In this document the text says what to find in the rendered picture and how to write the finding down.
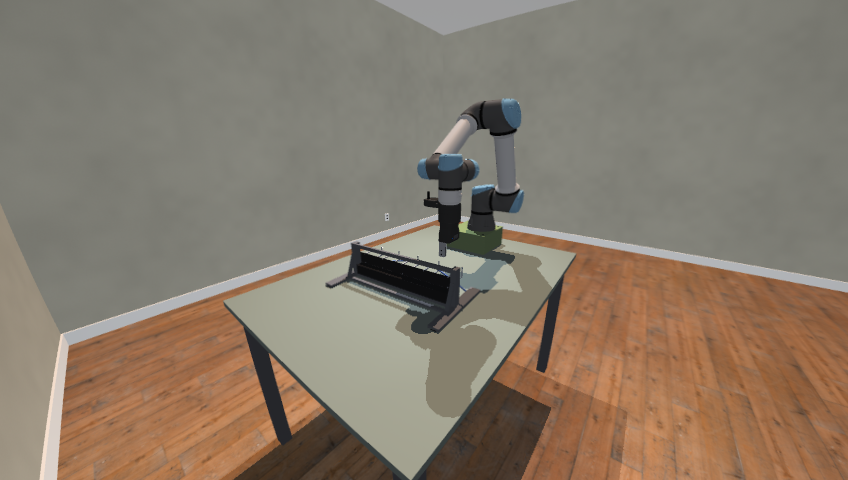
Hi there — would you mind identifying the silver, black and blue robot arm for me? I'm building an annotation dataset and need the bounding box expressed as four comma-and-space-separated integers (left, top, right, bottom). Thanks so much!
417, 99, 524, 232

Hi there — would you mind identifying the black network patch panel rack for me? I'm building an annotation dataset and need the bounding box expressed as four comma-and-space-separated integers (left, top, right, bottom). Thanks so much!
326, 241, 480, 332

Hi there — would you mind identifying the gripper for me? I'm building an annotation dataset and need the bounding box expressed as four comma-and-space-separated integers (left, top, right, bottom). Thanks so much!
424, 189, 462, 257

